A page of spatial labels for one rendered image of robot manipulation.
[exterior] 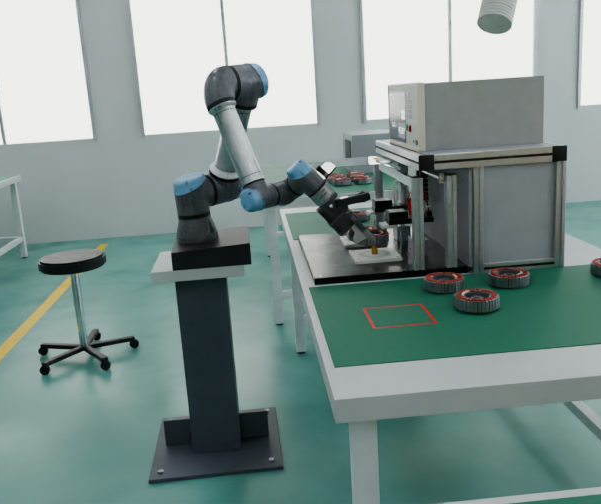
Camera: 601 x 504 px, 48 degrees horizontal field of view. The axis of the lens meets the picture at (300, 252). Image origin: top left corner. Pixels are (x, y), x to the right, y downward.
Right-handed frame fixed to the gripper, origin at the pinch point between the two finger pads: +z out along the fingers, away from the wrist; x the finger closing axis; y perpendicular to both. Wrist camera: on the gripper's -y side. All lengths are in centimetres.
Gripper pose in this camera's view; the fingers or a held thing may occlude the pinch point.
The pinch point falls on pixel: (373, 237)
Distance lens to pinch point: 224.1
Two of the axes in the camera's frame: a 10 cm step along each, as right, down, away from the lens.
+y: -7.1, 6.9, 1.1
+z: 7.0, 6.8, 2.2
